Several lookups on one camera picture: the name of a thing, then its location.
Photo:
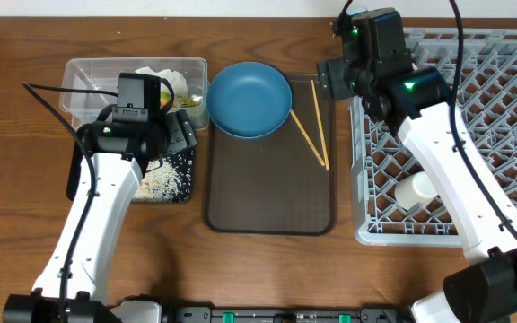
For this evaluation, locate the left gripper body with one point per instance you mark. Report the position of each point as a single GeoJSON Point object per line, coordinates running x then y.
{"type": "Point", "coordinates": [179, 134]}

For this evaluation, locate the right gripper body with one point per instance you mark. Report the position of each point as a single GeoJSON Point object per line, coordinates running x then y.
{"type": "Point", "coordinates": [334, 74]}

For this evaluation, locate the green snack wrapper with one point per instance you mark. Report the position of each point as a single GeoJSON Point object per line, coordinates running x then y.
{"type": "Point", "coordinates": [180, 102]}

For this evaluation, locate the rice food waste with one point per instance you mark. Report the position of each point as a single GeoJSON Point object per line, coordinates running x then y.
{"type": "Point", "coordinates": [168, 182]}

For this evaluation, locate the white napkin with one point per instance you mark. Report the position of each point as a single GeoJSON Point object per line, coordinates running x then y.
{"type": "Point", "coordinates": [176, 79]}

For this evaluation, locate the small white cup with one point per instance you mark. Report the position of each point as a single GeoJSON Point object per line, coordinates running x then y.
{"type": "Point", "coordinates": [416, 189]}

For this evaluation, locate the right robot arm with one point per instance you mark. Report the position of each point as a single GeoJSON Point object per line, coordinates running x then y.
{"type": "Point", "coordinates": [419, 107]}

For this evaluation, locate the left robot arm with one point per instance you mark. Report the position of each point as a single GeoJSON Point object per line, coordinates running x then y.
{"type": "Point", "coordinates": [73, 286]}

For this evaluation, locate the grey dishwasher rack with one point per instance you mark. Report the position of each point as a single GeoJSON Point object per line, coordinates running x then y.
{"type": "Point", "coordinates": [488, 100]}

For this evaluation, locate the black tray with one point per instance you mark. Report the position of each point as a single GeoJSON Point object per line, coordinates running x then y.
{"type": "Point", "coordinates": [122, 162]}

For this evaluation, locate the wooden chopstick left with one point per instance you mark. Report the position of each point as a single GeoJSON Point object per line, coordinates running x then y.
{"type": "Point", "coordinates": [307, 138]}

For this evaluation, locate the wooden chopstick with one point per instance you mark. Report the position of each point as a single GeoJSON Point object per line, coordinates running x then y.
{"type": "Point", "coordinates": [320, 126]}
{"type": "Point", "coordinates": [307, 138]}

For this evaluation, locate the clear plastic bin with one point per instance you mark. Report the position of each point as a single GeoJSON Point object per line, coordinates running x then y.
{"type": "Point", "coordinates": [91, 74]}

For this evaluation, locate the wooden chopstick right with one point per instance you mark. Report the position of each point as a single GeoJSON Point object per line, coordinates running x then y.
{"type": "Point", "coordinates": [320, 126]}

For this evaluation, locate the dark blue plate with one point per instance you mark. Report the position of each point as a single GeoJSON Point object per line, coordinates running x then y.
{"type": "Point", "coordinates": [249, 100]}

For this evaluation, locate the brown serving tray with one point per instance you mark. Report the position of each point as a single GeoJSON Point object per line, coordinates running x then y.
{"type": "Point", "coordinates": [275, 185]}

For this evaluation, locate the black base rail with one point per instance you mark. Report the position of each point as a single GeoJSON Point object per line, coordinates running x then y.
{"type": "Point", "coordinates": [207, 315]}

